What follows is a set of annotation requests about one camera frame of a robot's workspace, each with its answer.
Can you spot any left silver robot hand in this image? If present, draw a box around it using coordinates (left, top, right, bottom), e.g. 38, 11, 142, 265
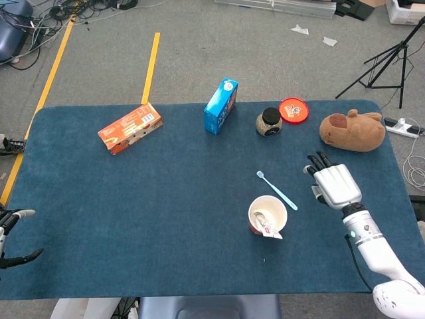
0, 209, 44, 270

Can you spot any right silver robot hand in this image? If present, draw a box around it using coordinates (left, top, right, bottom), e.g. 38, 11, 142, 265
302, 151, 363, 211

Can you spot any light blue toothbrush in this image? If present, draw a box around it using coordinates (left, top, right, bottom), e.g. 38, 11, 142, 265
256, 170, 298, 211

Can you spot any white pink toothpaste tube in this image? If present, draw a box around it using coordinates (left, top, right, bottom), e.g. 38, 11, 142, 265
254, 209, 284, 240

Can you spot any brown capybara plush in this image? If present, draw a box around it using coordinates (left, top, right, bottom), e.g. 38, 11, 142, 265
319, 108, 387, 153

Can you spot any red paper cup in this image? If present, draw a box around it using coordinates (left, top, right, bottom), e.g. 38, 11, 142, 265
248, 195, 289, 236

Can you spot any black sneaker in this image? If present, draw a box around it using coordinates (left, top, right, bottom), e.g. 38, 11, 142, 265
0, 134, 27, 156

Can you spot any red round lid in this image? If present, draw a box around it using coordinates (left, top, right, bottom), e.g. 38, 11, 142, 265
278, 96, 311, 125

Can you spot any white power strip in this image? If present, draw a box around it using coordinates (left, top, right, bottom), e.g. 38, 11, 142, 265
384, 117, 425, 139

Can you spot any glass jar black lid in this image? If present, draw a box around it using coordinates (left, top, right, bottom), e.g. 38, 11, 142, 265
255, 107, 284, 137

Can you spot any blue snack box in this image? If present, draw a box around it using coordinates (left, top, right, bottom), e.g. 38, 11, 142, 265
203, 77, 239, 136

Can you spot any black tripod stand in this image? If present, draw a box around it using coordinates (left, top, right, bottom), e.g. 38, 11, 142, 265
335, 15, 425, 110

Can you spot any orange snack box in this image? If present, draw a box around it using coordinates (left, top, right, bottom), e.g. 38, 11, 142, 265
97, 102, 164, 156

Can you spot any long yellow floor tape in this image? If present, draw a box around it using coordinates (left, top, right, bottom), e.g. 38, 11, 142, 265
0, 19, 74, 207

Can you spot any blue table mat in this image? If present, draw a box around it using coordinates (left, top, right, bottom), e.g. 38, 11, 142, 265
0, 99, 420, 302

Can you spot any black foam piece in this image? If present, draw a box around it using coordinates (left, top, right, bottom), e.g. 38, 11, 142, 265
334, 0, 376, 22

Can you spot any white storage box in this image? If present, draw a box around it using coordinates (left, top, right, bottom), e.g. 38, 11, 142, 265
386, 0, 425, 25

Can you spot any dark blue rounded housing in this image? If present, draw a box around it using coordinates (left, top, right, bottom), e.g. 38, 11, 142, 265
0, 0, 34, 64

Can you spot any aluminium profile bar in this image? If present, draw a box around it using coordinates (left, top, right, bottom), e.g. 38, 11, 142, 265
214, 0, 336, 20

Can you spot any short yellow floor tape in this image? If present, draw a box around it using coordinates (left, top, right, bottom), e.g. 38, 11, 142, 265
141, 32, 161, 105

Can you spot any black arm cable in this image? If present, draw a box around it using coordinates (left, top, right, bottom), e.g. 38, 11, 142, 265
345, 234, 375, 293

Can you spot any white power cable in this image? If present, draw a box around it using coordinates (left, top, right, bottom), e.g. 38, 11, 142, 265
402, 118, 425, 192

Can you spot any black cable tangle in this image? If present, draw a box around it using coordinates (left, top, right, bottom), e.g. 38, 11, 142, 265
33, 0, 139, 21

